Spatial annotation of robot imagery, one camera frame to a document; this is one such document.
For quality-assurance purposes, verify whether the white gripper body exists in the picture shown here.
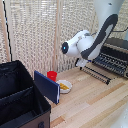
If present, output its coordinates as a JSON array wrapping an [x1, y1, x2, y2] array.
[[75, 58, 89, 69]]

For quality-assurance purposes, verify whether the black wire oven tray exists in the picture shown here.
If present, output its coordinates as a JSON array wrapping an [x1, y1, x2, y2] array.
[[93, 53, 128, 73]]

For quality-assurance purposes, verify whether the white round bowl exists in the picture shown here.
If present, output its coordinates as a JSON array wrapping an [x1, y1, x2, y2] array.
[[55, 79, 73, 95]]

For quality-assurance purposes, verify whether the black toaster oven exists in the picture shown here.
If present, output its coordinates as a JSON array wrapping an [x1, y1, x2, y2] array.
[[92, 37, 128, 80]]

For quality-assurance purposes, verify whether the yellow food piece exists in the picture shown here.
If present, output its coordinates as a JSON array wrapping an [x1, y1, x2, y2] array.
[[60, 82, 70, 90], [59, 83, 67, 92], [63, 83, 71, 91]]

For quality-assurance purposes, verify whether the red plastic cup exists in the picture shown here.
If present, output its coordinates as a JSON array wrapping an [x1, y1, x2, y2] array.
[[46, 70, 59, 83]]

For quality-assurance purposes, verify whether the dark blue book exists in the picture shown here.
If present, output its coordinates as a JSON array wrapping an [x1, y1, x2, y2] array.
[[33, 70, 61, 105]]

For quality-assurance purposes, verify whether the beige woven screen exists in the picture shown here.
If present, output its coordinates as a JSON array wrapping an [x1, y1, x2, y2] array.
[[0, 0, 128, 77]]

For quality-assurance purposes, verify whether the black fabric storage box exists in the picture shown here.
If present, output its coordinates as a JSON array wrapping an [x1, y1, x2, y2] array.
[[0, 59, 52, 128]]

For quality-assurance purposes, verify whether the thin black hanging cord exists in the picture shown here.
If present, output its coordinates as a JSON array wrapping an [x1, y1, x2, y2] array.
[[1, 0, 13, 63]]

